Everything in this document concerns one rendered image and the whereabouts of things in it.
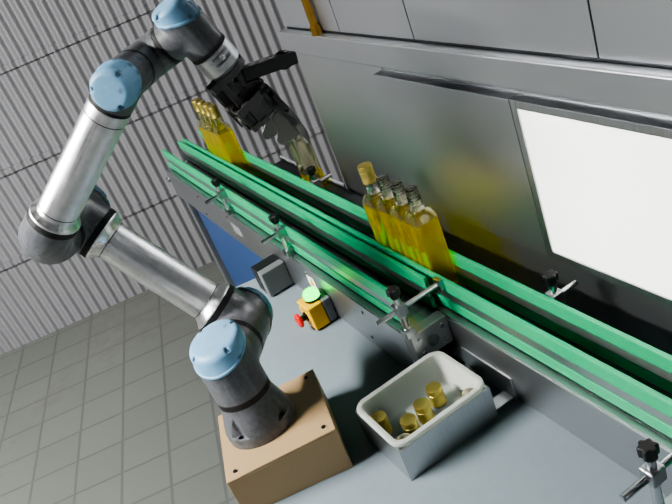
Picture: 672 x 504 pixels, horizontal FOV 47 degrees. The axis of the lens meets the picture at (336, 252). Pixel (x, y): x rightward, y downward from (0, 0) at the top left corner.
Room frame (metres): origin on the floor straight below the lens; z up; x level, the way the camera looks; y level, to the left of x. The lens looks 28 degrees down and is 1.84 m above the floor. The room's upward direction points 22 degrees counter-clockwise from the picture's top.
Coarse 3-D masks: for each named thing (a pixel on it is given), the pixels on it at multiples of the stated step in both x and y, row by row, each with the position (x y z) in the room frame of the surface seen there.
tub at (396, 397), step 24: (432, 360) 1.28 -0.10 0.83; (384, 384) 1.26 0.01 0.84; (408, 384) 1.26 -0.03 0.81; (456, 384) 1.24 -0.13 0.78; (480, 384) 1.14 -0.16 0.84; (360, 408) 1.22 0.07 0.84; (384, 408) 1.24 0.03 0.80; (408, 408) 1.24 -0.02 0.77; (432, 408) 1.21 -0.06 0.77; (456, 408) 1.11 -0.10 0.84; (384, 432) 1.12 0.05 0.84
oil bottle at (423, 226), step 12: (408, 216) 1.44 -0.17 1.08; (420, 216) 1.42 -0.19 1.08; (432, 216) 1.42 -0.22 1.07; (408, 228) 1.45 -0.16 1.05; (420, 228) 1.41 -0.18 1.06; (432, 228) 1.42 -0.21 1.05; (420, 240) 1.42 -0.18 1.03; (432, 240) 1.42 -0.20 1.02; (444, 240) 1.43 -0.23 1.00; (420, 252) 1.43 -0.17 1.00; (432, 252) 1.41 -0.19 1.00; (444, 252) 1.42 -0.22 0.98; (420, 264) 1.45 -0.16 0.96; (432, 264) 1.41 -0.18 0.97; (444, 264) 1.42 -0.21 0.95; (444, 276) 1.42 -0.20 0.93; (456, 276) 1.43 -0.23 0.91
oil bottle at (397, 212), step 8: (392, 208) 1.50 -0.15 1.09; (400, 208) 1.48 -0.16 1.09; (408, 208) 1.48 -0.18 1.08; (392, 216) 1.50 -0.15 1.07; (400, 216) 1.47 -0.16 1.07; (400, 224) 1.48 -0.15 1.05; (400, 232) 1.49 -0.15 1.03; (400, 240) 1.51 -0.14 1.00; (408, 240) 1.47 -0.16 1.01; (408, 248) 1.48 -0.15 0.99; (408, 256) 1.50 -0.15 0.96; (416, 256) 1.47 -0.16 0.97
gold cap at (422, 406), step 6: (414, 402) 1.20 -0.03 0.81; (420, 402) 1.19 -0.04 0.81; (426, 402) 1.19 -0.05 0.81; (414, 408) 1.19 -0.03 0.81; (420, 408) 1.18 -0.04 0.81; (426, 408) 1.18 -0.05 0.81; (420, 414) 1.18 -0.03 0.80; (426, 414) 1.18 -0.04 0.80; (432, 414) 1.18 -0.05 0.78; (420, 420) 1.18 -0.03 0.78; (426, 420) 1.18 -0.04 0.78
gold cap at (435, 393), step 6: (432, 384) 1.23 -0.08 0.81; (438, 384) 1.22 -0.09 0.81; (426, 390) 1.22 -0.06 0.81; (432, 390) 1.21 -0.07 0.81; (438, 390) 1.21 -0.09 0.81; (432, 396) 1.21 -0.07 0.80; (438, 396) 1.21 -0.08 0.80; (444, 396) 1.22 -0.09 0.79; (432, 402) 1.21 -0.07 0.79; (438, 402) 1.21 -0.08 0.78; (444, 402) 1.21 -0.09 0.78
